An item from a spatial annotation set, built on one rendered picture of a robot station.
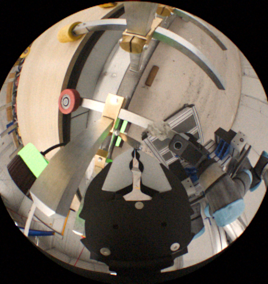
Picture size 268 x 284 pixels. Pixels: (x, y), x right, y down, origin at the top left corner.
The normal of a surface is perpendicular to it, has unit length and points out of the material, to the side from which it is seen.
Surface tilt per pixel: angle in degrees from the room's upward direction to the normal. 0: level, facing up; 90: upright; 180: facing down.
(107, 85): 0
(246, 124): 90
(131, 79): 0
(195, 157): 31
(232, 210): 88
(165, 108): 0
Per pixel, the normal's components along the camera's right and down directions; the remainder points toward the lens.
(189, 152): -0.48, 0.25
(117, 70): 0.00, 0.50
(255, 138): -0.93, -0.32
